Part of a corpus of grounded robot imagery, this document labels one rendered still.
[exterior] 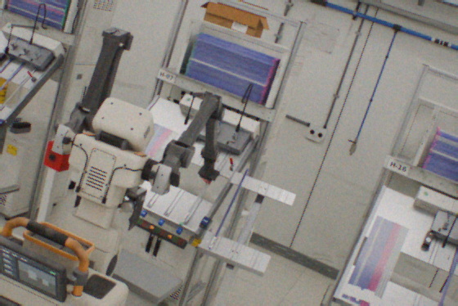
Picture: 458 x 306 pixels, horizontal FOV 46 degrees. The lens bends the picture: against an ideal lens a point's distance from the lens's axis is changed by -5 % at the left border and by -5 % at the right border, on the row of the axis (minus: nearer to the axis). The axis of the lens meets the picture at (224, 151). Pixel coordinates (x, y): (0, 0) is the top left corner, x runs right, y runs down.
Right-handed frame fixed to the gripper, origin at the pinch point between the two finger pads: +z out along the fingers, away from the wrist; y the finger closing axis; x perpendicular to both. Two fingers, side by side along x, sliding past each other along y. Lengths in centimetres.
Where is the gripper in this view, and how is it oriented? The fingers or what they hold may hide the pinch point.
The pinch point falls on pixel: (208, 182)
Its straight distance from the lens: 304.0
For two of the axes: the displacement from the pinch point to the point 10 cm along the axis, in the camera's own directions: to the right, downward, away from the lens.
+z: -0.5, 6.6, 7.5
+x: -4.7, 6.5, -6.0
